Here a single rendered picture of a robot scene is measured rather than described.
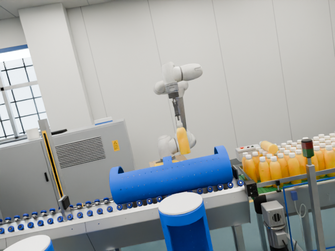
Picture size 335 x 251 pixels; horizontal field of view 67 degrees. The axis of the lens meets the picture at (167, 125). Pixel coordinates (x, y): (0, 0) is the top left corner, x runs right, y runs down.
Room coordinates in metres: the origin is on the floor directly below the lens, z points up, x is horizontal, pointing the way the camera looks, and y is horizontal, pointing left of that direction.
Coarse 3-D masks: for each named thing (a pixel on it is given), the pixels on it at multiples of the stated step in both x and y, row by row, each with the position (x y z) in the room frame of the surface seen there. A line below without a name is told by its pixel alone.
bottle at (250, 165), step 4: (248, 160) 1.86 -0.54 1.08; (252, 160) 1.86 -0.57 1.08; (248, 164) 1.85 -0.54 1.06; (252, 164) 1.84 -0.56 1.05; (248, 168) 1.85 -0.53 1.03; (252, 168) 1.84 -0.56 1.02; (248, 172) 1.85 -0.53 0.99; (252, 172) 1.84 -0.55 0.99; (252, 176) 1.84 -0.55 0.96; (256, 176) 1.85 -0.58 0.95; (256, 180) 1.85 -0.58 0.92
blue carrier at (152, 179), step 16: (192, 160) 1.78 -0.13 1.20; (208, 160) 1.76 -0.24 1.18; (224, 160) 1.74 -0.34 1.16; (112, 176) 1.79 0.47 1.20; (128, 176) 1.77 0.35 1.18; (144, 176) 1.76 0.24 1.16; (160, 176) 1.75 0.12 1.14; (176, 176) 1.74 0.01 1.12; (192, 176) 1.73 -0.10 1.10; (208, 176) 1.73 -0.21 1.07; (224, 176) 1.73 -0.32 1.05; (112, 192) 1.74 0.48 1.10; (128, 192) 1.74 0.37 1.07; (144, 192) 1.75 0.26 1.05; (160, 192) 1.76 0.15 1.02; (176, 192) 1.79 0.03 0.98
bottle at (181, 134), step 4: (180, 128) 1.75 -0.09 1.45; (184, 128) 1.77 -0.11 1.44; (176, 132) 1.76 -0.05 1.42; (180, 132) 1.74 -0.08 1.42; (184, 132) 1.74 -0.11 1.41; (180, 136) 1.73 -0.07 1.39; (184, 136) 1.73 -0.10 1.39; (180, 140) 1.73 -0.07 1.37; (184, 140) 1.73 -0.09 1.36; (180, 144) 1.73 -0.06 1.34; (184, 144) 1.73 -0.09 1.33; (188, 144) 1.74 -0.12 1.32; (180, 148) 1.74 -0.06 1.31; (184, 148) 1.72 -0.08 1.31; (188, 148) 1.73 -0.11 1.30; (180, 152) 1.74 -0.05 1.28; (184, 152) 1.72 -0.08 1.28; (188, 152) 1.73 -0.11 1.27
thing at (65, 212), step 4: (64, 196) 1.92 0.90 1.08; (60, 200) 1.85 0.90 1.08; (64, 200) 1.86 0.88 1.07; (68, 200) 1.92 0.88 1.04; (60, 204) 1.85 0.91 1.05; (64, 204) 1.85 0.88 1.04; (68, 204) 1.91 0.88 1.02; (60, 208) 1.85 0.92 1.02; (64, 208) 1.85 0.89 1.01; (68, 208) 1.92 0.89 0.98; (64, 212) 1.85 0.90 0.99; (68, 212) 1.91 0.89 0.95; (64, 216) 1.85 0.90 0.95
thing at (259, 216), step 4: (260, 216) 2.13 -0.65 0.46; (260, 220) 2.13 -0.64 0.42; (260, 224) 2.13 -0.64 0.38; (260, 228) 2.13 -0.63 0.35; (260, 232) 2.13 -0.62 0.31; (264, 232) 2.13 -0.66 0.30; (260, 236) 2.15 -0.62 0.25; (264, 236) 2.13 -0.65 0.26; (264, 240) 2.13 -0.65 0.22; (264, 244) 2.13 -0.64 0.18; (264, 248) 2.13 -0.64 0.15
